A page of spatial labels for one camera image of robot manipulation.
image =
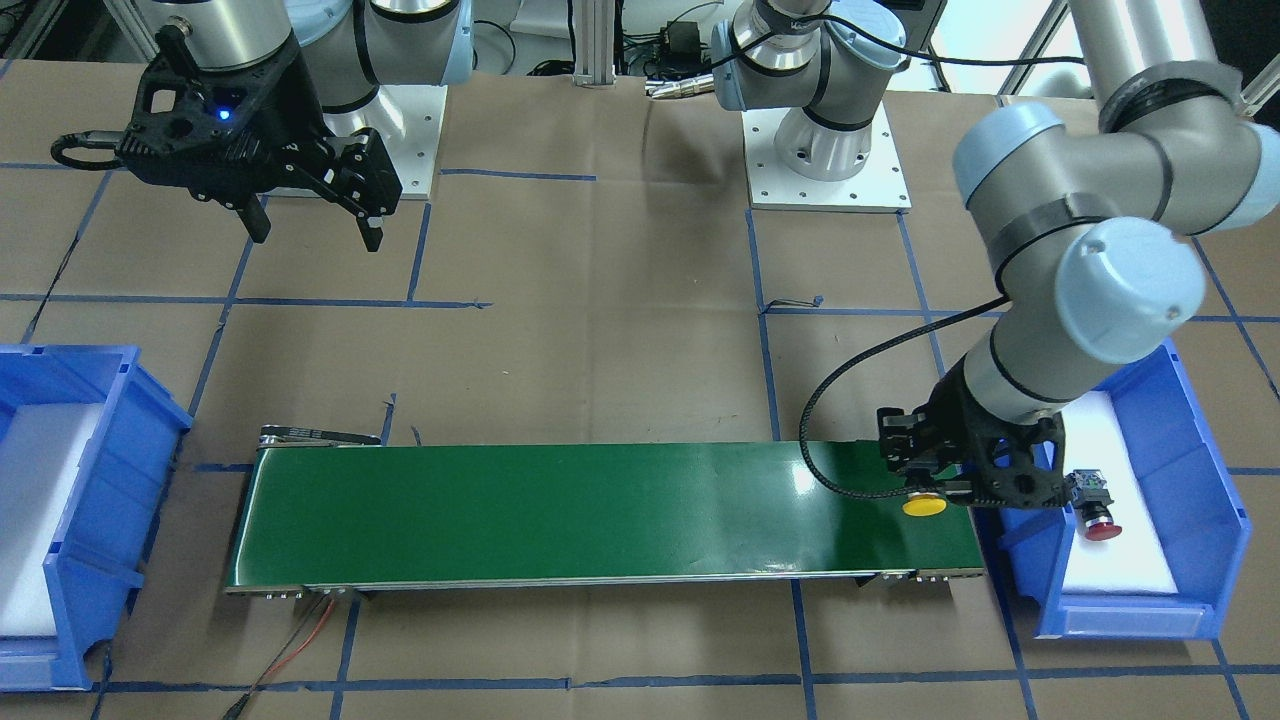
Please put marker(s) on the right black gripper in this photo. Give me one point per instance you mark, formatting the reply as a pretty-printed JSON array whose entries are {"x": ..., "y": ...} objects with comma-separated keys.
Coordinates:
[{"x": 298, "y": 108}]

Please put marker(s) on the green conveyor belt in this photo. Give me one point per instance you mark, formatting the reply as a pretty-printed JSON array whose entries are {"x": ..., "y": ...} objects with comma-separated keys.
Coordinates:
[{"x": 405, "y": 518}]

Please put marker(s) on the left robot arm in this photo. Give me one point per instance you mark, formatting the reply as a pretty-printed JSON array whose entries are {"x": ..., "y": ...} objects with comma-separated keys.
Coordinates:
[{"x": 1086, "y": 237}]

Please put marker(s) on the aluminium frame post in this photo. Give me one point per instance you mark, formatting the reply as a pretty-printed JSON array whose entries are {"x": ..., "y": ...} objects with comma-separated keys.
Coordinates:
[{"x": 595, "y": 30}]

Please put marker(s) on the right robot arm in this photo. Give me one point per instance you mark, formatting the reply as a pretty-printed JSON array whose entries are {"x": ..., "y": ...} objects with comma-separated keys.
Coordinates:
[{"x": 350, "y": 48}]

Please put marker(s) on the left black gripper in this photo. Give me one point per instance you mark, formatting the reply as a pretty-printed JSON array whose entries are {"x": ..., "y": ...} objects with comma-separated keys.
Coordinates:
[{"x": 948, "y": 415}]

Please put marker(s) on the red push button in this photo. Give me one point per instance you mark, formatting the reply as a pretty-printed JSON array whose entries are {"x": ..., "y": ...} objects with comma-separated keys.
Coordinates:
[{"x": 1091, "y": 501}]

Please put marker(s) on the blue bin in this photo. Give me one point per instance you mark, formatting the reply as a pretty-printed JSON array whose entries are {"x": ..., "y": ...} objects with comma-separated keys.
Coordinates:
[
  {"x": 93, "y": 564},
  {"x": 1172, "y": 571}
]

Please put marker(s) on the yellow push button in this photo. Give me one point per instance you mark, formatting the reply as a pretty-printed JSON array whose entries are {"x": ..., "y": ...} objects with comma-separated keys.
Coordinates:
[{"x": 924, "y": 501}]

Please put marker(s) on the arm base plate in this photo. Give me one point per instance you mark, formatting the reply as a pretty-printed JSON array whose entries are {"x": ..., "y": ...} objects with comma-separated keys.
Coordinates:
[
  {"x": 409, "y": 121},
  {"x": 795, "y": 165}
]

